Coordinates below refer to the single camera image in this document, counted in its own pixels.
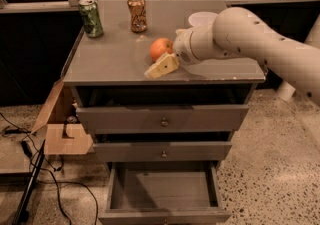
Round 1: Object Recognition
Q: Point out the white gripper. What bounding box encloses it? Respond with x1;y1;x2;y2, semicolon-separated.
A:
144;26;214;79

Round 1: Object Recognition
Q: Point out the orange fruit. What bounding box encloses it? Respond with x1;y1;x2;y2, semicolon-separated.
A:
149;38;173;62

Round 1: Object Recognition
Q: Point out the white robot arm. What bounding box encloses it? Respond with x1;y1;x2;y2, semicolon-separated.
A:
145;7;320;105

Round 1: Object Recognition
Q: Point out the grey top drawer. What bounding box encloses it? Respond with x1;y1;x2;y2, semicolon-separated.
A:
74;84;252;134

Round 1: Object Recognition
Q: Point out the grey drawer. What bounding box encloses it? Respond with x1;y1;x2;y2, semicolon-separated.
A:
99;161;231;225
93;132;232;162
74;84;252;134

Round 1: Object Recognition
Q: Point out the grey drawer cabinet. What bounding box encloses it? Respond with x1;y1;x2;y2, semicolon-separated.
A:
64;0;265;225

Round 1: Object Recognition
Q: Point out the grey middle drawer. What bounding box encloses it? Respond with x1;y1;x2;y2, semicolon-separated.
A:
93;132;232;162

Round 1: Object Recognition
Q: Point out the grey bottom drawer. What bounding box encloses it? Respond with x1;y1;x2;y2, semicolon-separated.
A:
99;161;231;225

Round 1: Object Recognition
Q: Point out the white ceramic bowl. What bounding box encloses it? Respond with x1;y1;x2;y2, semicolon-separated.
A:
188;12;218;27

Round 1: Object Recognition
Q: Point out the orange soda can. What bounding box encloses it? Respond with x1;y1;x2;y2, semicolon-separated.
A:
127;0;147;33

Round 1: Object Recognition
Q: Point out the green soda can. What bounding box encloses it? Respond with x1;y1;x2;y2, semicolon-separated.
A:
79;0;103;38

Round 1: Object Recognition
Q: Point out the open cardboard box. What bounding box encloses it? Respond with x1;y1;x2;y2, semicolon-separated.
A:
31;79;93;155

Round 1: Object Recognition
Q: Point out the black cable on floor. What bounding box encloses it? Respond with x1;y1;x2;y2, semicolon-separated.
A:
0;112;100;225

